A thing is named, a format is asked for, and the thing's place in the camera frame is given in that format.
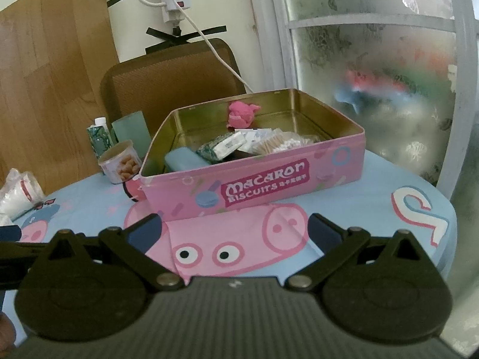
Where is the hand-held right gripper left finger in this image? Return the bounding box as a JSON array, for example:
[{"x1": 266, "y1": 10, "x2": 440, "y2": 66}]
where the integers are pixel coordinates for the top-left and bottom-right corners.
[{"x1": 32, "y1": 213, "x2": 184, "y2": 292}]

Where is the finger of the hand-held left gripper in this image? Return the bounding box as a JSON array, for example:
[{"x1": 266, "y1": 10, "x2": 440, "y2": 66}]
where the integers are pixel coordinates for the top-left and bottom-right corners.
[
  {"x1": 0, "y1": 225, "x2": 21, "y2": 244},
  {"x1": 0, "y1": 242, "x2": 48, "y2": 292}
]

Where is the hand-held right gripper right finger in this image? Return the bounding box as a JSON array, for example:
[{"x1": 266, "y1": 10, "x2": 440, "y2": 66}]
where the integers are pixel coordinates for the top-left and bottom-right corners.
[{"x1": 286, "y1": 213, "x2": 431, "y2": 292}]

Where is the pink cardboard box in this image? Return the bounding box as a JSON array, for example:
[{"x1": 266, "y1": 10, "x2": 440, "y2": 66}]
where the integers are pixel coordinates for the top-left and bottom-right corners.
[{"x1": 138, "y1": 89, "x2": 366, "y2": 224}]

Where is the light blue pad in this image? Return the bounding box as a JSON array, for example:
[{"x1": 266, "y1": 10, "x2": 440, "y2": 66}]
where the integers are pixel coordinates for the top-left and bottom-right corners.
[{"x1": 165, "y1": 147, "x2": 208, "y2": 173}]

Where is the bag of cotton swabs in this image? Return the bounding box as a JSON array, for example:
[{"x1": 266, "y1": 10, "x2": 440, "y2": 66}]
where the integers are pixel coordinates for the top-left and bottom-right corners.
[{"x1": 258, "y1": 129, "x2": 319, "y2": 155}]

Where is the small green printed tissue pack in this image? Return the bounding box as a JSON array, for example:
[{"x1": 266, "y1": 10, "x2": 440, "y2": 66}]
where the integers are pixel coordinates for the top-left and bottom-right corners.
[{"x1": 195, "y1": 134, "x2": 247, "y2": 164}]

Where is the pink fluffy scrunchie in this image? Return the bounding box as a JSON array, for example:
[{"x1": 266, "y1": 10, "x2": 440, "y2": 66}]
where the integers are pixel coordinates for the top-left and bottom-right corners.
[{"x1": 228, "y1": 100, "x2": 260, "y2": 130}]

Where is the person's left hand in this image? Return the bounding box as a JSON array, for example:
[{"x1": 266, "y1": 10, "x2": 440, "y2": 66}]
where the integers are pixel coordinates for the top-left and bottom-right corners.
[{"x1": 0, "y1": 313, "x2": 16, "y2": 348}]

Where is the bagged stack of paper cups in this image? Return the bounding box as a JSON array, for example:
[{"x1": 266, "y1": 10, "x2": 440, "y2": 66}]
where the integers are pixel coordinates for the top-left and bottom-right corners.
[{"x1": 0, "y1": 168, "x2": 46, "y2": 220}]

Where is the blue pig printed tablecloth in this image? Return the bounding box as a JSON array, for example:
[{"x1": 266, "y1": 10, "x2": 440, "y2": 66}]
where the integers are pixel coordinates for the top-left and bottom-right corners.
[{"x1": 0, "y1": 146, "x2": 459, "y2": 359}]

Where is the pale green card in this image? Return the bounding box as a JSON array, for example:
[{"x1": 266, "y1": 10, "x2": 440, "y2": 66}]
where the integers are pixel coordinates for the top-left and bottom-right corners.
[{"x1": 111, "y1": 111, "x2": 152, "y2": 158}]

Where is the green drink carton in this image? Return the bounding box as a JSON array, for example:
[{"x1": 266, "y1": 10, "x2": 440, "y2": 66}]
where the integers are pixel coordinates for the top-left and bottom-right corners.
[{"x1": 87, "y1": 117, "x2": 115, "y2": 160}]

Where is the brown chair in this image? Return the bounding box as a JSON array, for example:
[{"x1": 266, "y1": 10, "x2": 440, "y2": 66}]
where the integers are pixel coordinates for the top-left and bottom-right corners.
[{"x1": 100, "y1": 37, "x2": 248, "y2": 146}]

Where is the wooden board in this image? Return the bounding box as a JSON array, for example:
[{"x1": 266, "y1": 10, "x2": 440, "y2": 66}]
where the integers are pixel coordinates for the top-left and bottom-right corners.
[{"x1": 0, "y1": 0, "x2": 121, "y2": 192}]

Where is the white power cable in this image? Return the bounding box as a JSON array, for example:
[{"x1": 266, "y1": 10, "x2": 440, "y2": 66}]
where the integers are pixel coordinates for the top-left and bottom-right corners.
[{"x1": 180, "y1": 3, "x2": 256, "y2": 93}]

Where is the white window frame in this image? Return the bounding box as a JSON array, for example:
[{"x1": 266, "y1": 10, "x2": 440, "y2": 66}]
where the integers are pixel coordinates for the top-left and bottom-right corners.
[{"x1": 243, "y1": 0, "x2": 479, "y2": 210}]

